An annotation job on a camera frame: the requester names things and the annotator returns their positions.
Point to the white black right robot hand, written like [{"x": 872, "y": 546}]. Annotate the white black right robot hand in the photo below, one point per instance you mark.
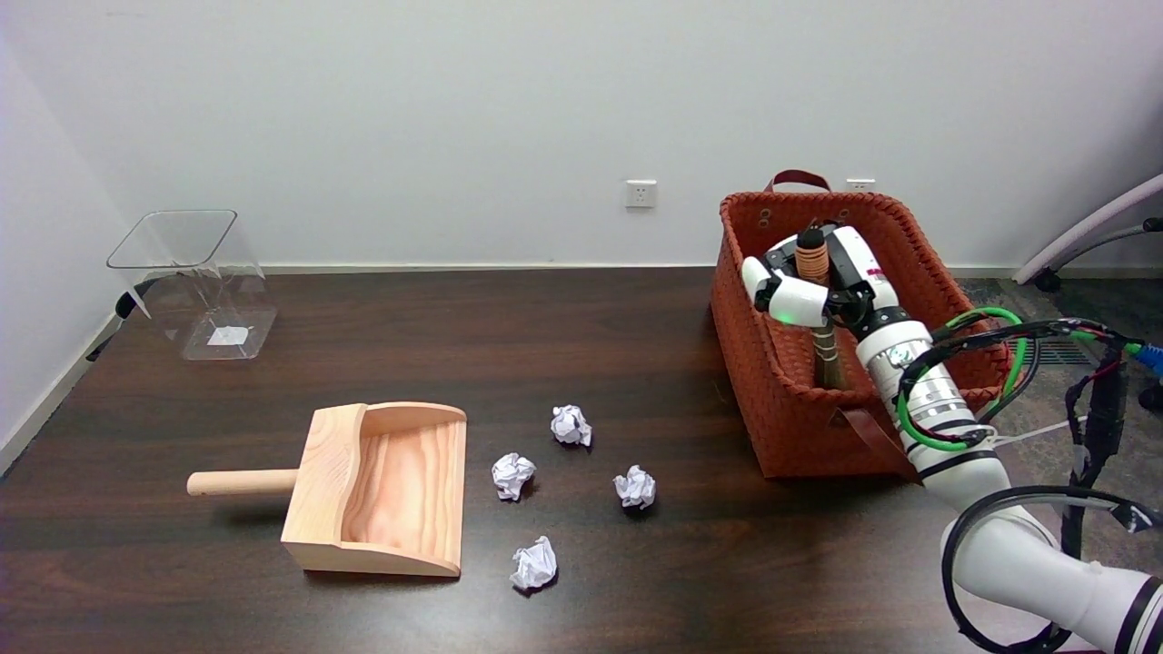
[{"x": 854, "y": 263}]

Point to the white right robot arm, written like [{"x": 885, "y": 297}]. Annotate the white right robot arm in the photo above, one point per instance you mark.
[{"x": 990, "y": 509}]

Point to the metal floor vent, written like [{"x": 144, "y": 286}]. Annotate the metal floor vent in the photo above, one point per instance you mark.
[{"x": 1058, "y": 352}]

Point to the grey office chair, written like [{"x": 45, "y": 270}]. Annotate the grey office chair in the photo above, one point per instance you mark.
[{"x": 1090, "y": 222}]

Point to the crumpled white paper ball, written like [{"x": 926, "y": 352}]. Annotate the crumpled white paper ball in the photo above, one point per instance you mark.
[
  {"x": 512, "y": 475},
  {"x": 635, "y": 487},
  {"x": 571, "y": 425},
  {"x": 534, "y": 565}
]

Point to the wooden dustpan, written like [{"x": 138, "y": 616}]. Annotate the wooden dustpan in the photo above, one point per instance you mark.
[{"x": 400, "y": 490}]

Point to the clear plastic bin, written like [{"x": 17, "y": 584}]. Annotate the clear plastic bin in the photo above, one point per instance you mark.
[{"x": 209, "y": 300}]

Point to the white wall socket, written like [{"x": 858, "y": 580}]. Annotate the white wall socket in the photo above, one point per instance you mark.
[
  {"x": 860, "y": 183},
  {"x": 641, "y": 193}
]

